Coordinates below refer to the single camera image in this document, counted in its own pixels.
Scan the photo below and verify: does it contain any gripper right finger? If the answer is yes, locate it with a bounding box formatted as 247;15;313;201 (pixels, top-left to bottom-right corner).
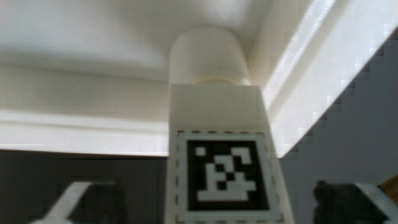
313;174;398;224

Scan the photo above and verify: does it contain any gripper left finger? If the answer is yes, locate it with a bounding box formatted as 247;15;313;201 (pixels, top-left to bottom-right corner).
29;181;128;224

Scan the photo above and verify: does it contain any white square tabletop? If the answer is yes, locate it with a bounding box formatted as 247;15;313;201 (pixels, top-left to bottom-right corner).
0;0;398;156

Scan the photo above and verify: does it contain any white table leg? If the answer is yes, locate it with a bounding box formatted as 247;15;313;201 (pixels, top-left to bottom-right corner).
164;26;295;224

